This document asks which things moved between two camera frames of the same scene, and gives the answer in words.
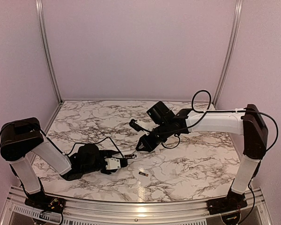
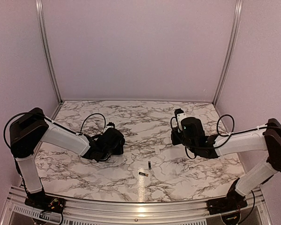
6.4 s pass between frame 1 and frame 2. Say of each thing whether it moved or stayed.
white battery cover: stayed
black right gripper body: moved
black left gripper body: moved
